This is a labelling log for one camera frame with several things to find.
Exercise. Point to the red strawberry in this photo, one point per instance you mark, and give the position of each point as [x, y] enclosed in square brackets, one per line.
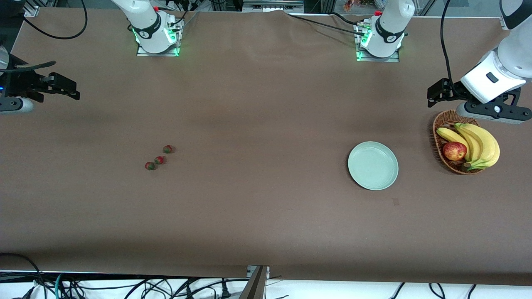
[167, 149]
[150, 166]
[159, 160]

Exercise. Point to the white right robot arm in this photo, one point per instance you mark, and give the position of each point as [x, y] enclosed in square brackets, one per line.
[145, 16]

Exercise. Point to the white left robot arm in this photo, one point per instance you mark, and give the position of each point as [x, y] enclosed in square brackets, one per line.
[390, 25]

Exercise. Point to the pale green round plate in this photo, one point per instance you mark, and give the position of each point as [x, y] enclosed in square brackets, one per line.
[373, 166]

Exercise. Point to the brown wicker basket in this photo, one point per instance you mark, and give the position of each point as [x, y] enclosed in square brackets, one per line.
[447, 118]

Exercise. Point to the yellow banana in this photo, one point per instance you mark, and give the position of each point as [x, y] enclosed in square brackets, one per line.
[490, 149]
[451, 135]
[474, 143]

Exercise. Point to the red apple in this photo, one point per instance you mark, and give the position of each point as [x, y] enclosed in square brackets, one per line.
[454, 150]

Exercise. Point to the brown table cover sheet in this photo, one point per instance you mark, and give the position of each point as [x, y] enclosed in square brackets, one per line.
[266, 104]

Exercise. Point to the aluminium frame corner profile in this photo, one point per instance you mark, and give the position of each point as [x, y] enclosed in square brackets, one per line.
[31, 10]
[504, 24]

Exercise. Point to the aluminium frame rail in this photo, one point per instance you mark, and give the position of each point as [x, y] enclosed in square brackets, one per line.
[272, 7]

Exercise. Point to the grey metal post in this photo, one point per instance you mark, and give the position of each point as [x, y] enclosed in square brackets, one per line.
[255, 286]

